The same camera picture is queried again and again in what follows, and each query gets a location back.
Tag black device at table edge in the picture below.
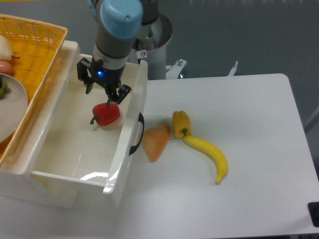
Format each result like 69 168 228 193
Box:
308 202 319 228

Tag orange fruit wedge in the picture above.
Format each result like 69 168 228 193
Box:
142 124 171 162

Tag white plate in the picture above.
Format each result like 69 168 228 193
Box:
0 74 28 143

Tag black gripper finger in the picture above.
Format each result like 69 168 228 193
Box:
104 83 132 107
76 58 94 94

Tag yellow bell pepper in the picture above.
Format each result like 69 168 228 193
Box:
172 111 192 138

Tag pink sausage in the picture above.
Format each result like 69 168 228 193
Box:
0 60 13 75

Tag yellow woven basket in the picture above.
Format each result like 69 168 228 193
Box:
0 14 68 164

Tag white drawer cabinet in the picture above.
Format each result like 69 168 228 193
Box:
0 40 132 209

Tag pale pear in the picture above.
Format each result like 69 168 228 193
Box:
0 35 20 61

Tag yellow banana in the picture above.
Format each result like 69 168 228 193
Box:
182 135 228 185

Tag white table frame bracket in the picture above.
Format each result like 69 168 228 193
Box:
227 61 239 77

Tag upper white drawer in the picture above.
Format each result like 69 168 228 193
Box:
32 61 148 195

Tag red bell pepper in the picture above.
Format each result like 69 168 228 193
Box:
90 103 120 126

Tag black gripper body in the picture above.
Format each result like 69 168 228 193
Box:
90 58 124 90

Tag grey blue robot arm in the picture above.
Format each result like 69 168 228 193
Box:
77 0 159 106

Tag green grapes on plate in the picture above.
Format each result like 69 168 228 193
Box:
0 78 11 99

